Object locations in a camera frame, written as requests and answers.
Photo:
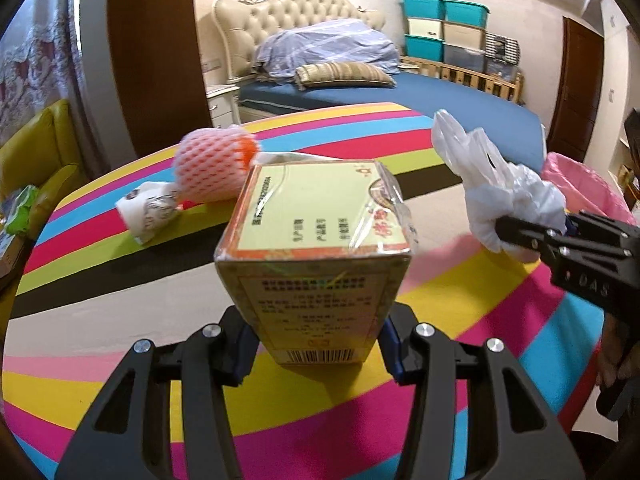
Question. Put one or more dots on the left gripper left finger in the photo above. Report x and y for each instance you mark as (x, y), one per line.
(163, 408)

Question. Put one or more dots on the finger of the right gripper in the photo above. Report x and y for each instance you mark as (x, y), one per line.
(540, 240)

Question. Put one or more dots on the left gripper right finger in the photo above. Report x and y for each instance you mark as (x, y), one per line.
(512, 433)

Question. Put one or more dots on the white plastic bag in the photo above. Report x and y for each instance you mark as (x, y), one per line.
(494, 188)

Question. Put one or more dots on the yellow cardboard medicine box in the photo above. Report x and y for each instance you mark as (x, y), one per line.
(314, 255)

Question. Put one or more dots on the white pink foam fruit net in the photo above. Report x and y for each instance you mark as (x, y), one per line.
(207, 165)

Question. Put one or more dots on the orange foam fruit net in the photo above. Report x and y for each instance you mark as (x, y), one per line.
(249, 148)

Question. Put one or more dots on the pink trash bag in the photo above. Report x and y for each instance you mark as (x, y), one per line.
(584, 189)

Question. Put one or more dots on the striped colourful tablecloth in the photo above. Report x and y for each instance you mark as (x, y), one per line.
(90, 291)

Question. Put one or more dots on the brown wooden door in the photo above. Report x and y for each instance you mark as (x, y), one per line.
(580, 84)

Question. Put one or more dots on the checkered bag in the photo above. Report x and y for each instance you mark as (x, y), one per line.
(502, 48)

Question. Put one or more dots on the grey clear storage bin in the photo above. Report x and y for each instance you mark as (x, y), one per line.
(463, 57)

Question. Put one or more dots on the beige storage bin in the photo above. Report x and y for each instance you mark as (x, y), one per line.
(463, 35)

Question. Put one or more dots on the teal storage bin lower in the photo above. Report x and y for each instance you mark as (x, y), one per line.
(428, 48)

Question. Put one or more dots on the teal storage bin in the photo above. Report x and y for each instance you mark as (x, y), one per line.
(428, 48)
(427, 9)
(466, 13)

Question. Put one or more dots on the white storage bin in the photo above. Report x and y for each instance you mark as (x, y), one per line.
(425, 27)

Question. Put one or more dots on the teal storage bin top right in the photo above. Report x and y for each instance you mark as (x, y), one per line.
(466, 13)

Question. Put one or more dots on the green plastic package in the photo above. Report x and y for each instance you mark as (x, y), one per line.
(15, 210)

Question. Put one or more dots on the striped brown pillow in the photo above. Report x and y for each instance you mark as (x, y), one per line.
(341, 75)

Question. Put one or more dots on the teal storage bin top left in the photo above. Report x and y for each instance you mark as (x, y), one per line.
(427, 9)

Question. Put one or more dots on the yellow leather armchair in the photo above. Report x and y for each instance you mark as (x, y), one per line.
(44, 153)

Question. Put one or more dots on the lavender folded duvet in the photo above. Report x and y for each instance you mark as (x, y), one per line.
(343, 40)

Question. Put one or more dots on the white bedside table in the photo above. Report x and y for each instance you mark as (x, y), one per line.
(222, 101)

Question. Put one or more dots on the beige tufted headboard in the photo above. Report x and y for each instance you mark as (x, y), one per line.
(245, 24)

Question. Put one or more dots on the dark wooden wardrobe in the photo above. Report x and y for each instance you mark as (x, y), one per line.
(157, 69)

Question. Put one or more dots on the lace patterned curtain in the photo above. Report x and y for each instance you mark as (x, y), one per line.
(37, 63)

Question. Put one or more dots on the wooden crib rail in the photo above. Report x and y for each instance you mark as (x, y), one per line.
(491, 84)

